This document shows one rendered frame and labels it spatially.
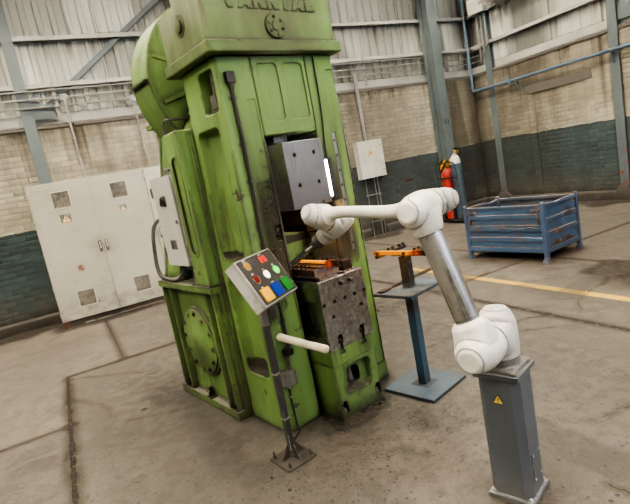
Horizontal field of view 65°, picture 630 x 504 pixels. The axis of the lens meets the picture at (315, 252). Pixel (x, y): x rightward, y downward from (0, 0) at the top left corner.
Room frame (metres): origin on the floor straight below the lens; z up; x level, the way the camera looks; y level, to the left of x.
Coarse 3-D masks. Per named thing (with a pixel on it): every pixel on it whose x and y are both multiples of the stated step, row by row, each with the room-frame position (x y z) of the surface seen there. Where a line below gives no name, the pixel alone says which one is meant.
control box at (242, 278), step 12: (264, 252) 2.69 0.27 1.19; (240, 264) 2.47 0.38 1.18; (252, 264) 2.54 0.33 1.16; (264, 264) 2.61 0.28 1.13; (276, 264) 2.69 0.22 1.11; (228, 276) 2.47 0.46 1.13; (240, 276) 2.43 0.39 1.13; (252, 276) 2.46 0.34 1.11; (264, 276) 2.54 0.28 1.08; (276, 276) 2.61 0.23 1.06; (288, 276) 2.69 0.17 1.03; (240, 288) 2.44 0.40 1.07; (252, 288) 2.41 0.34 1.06; (252, 300) 2.41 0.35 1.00; (264, 300) 2.40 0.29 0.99; (276, 300) 2.47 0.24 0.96
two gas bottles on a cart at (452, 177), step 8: (456, 160) 9.75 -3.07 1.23; (448, 168) 10.02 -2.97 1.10; (456, 168) 9.75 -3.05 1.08; (448, 176) 9.96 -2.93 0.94; (456, 176) 9.68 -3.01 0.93; (448, 184) 9.97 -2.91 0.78; (456, 184) 9.77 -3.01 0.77; (464, 184) 9.91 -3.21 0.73; (464, 192) 9.78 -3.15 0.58; (464, 200) 9.76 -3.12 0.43; (456, 208) 9.93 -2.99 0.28; (448, 216) 10.05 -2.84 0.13; (456, 216) 9.92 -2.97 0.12
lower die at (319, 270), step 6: (300, 264) 3.19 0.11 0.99; (306, 264) 3.15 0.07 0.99; (312, 264) 3.11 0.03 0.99; (318, 264) 3.06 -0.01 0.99; (324, 264) 3.01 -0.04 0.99; (294, 270) 3.10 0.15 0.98; (300, 270) 3.05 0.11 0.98; (312, 270) 2.97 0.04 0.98; (318, 270) 2.97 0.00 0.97; (324, 270) 3.00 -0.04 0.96; (330, 270) 3.03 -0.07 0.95; (336, 270) 3.06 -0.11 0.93; (312, 276) 2.96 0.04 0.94; (318, 276) 2.96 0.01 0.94; (324, 276) 2.99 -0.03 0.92
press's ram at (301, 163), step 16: (288, 144) 2.94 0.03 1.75; (304, 144) 3.02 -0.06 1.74; (320, 144) 3.09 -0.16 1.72; (272, 160) 3.02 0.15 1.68; (288, 160) 2.93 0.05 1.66; (304, 160) 3.00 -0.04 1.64; (320, 160) 3.08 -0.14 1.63; (288, 176) 2.92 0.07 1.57; (304, 176) 2.99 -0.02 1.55; (320, 176) 3.06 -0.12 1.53; (288, 192) 2.94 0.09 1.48; (304, 192) 2.97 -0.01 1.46; (320, 192) 3.05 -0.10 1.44; (288, 208) 2.96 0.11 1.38
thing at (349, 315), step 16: (352, 272) 3.05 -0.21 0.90; (304, 288) 2.99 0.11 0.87; (320, 288) 2.89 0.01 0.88; (336, 288) 2.96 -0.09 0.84; (304, 304) 3.07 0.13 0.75; (320, 304) 2.89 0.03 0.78; (336, 304) 2.95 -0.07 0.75; (352, 304) 3.03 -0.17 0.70; (304, 320) 3.10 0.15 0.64; (320, 320) 2.96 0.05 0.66; (336, 320) 2.93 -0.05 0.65; (352, 320) 3.01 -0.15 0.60; (368, 320) 3.09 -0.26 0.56; (320, 336) 2.99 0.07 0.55; (336, 336) 2.92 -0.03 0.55; (352, 336) 3.00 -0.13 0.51
